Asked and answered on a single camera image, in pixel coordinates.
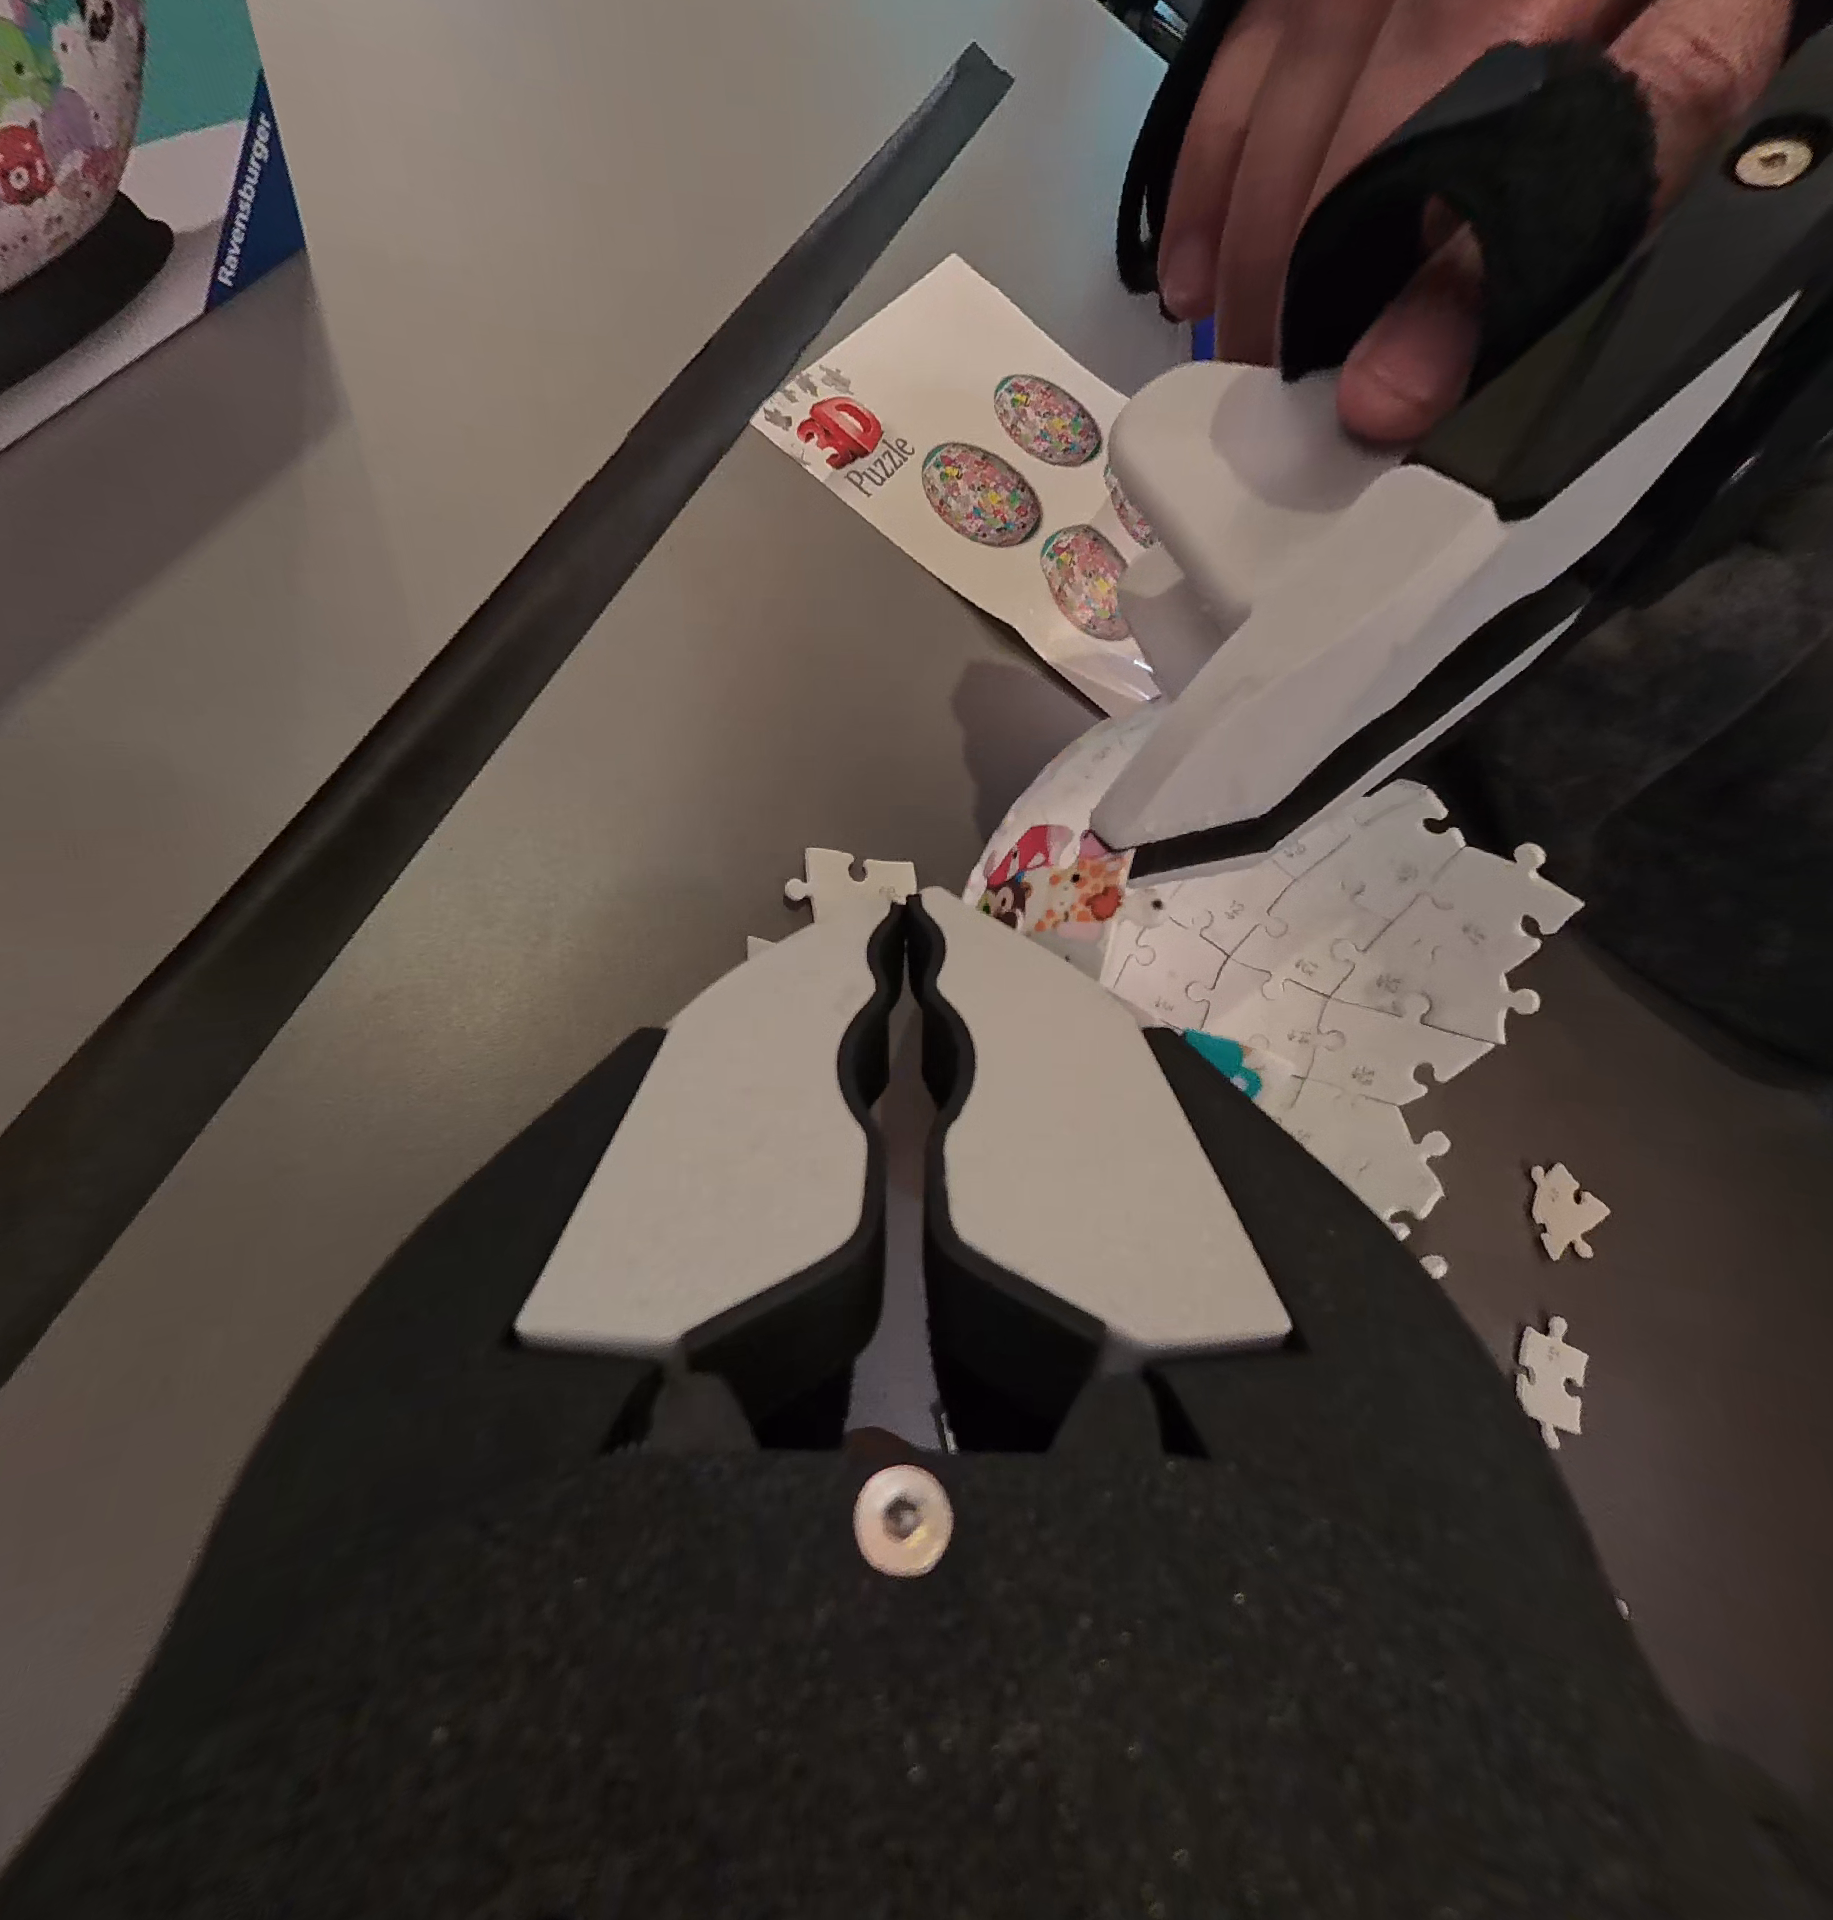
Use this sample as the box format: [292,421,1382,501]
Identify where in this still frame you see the puzzle pieces group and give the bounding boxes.
[787,847,925,920]

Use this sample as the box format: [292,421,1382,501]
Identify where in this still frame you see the printed instruction leaflet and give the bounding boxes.
[750,255,1218,708]

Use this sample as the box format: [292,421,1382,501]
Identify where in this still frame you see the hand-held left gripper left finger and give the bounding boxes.
[515,894,909,1372]

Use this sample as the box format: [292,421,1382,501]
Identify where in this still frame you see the partly built white puzzle ball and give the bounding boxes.
[970,733,1589,1236]

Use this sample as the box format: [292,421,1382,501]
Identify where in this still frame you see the single white puzzle piece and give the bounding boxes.
[1525,1165,1613,1257]
[1516,1314,1595,1447]

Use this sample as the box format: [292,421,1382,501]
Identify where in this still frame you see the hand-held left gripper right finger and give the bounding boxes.
[919,894,1295,1372]

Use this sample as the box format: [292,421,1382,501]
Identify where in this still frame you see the person's right hand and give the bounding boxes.
[1150,0,1795,453]

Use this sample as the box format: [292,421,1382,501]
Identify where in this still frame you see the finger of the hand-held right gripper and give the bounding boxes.
[1092,297,1802,858]

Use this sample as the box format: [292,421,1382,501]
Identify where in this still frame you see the colourful puzzle ball box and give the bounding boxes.
[0,0,313,482]

